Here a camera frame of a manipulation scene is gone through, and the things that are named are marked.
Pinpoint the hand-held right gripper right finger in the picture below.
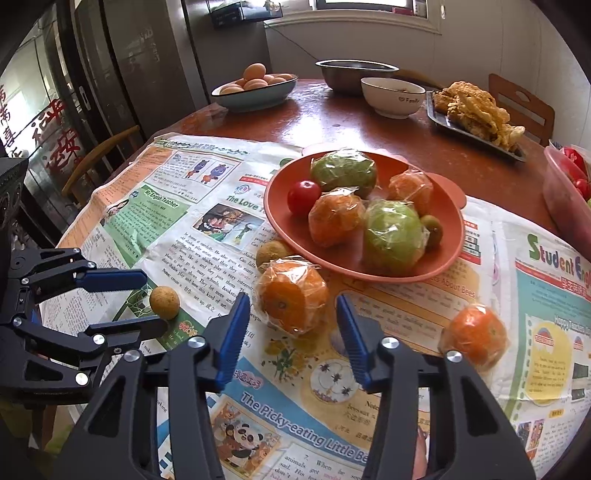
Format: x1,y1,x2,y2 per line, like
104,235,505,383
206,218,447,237
335,294,539,480

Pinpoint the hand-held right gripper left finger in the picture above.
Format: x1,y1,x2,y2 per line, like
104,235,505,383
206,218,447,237
52,292,253,480

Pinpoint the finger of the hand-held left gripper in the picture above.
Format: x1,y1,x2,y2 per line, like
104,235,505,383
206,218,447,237
13,316,169,389
10,247,148,306

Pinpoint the round tan longan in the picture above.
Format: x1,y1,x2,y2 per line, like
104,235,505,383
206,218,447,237
148,285,181,320

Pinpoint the orange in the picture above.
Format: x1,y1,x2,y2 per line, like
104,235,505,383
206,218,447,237
387,169,435,217
440,304,509,371
255,259,330,334
308,189,367,249

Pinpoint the large green citrus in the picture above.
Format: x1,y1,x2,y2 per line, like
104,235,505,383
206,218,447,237
362,199,428,278

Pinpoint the orange-pink bear-shaped plate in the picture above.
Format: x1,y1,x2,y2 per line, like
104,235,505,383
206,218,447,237
263,145,467,284

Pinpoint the red cherry tomato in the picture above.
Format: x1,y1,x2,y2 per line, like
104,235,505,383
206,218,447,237
287,179,323,217

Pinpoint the small green citrus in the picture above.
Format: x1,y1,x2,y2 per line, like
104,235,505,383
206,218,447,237
310,150,379,200

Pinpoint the person's right hand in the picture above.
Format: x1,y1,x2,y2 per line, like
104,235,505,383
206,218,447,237
413,427,431,480

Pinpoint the wooden chair with round armrest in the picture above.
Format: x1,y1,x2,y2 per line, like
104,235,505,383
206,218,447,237
61,124,145,209

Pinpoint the glass door with red lettering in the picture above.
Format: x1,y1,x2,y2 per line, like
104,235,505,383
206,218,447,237
0,14,94,251

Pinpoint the illustrated bee story newspaper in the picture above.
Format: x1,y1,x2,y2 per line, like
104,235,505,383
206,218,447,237
54,133,509,480

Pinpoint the teal headline newspaper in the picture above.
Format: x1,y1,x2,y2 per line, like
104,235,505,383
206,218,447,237
462,196,591,480

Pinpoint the grey metal door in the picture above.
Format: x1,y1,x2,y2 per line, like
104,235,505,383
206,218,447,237
73,0,209,154

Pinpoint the teal and white bowl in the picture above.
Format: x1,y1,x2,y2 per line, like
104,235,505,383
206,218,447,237
211,74,299,113

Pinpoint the grey baking tray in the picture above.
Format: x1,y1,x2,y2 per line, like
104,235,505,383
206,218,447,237
425,90,527,164

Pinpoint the white ceramic bowl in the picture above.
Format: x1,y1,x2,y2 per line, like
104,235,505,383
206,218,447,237
359,76,426,120

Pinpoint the pile of brown eggs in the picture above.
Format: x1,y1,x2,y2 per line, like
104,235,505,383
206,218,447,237
219,63,295,96

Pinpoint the pink plastic basket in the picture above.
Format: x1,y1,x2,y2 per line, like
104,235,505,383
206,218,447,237
542,145,591,257

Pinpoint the pile of fried dough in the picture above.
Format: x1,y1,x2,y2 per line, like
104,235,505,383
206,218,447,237
433,81,526,151

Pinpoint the stainless steel bowl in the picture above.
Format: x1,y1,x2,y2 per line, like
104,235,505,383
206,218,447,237
315,59,400,97

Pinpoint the wooden chair with curved back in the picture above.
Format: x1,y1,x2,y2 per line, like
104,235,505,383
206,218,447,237
397,69,445,91

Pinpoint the wooden chair with cutout back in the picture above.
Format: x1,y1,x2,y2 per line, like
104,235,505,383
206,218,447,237
488,73,555,147

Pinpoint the red packet in plastic bag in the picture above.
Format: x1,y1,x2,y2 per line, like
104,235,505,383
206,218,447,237
560,146,591,179

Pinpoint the window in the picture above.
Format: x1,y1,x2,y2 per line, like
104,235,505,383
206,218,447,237
299,0,440,36

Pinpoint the black wall rack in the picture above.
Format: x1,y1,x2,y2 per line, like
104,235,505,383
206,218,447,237
205,0,269,29

